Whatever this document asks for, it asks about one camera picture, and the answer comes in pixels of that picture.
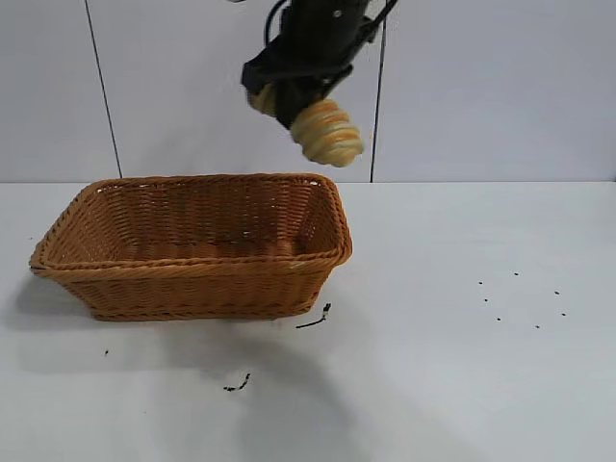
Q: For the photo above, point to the long striped bread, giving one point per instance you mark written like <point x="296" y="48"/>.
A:
<point x="329" y="135"/>

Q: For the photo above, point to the brown woven wicker basket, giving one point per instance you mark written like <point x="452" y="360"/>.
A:
<point x="192" y="284"/>

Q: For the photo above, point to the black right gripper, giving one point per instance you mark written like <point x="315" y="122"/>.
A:
<point x="317" y="43"/>

